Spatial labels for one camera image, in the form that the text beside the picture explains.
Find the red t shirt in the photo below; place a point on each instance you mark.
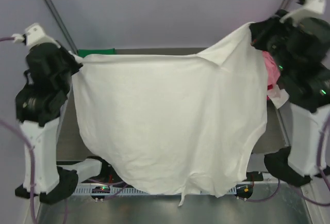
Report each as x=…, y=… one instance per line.
x=271, y=92

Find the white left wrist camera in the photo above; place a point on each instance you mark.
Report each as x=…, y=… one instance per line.
x=34, y=35

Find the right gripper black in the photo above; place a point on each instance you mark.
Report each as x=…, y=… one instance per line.
x=264, y=37

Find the left corner aluminium post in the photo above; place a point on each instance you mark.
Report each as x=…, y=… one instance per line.
x=55, y=14

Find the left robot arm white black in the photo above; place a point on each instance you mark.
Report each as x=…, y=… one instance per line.
x=38, y=108

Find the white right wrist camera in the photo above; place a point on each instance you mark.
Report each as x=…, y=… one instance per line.
x=308, y=9

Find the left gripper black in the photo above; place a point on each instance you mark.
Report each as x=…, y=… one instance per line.
x=62, y=60

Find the cream white t shirt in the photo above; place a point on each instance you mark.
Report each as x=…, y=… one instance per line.
x=281, y=99

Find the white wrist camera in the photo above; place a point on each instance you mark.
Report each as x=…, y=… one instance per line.
x=34, y=35
x=308, y=9

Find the pink t shirt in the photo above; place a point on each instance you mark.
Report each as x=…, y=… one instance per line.
x=272, y=70

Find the folded green t shirt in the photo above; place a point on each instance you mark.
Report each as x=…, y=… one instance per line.
x=83, y=53

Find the white slotted cable duct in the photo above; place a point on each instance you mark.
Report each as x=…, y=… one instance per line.
x=97, y=190

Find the clear plastic bin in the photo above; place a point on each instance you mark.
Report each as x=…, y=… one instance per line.
x=283, y=129

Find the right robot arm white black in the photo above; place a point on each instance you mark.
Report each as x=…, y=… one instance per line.
x=297, y=52

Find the aluminium rail frame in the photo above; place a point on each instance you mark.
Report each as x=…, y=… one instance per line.
x=308, y=204

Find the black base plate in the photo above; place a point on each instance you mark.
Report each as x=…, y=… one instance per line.
x=109, y=175

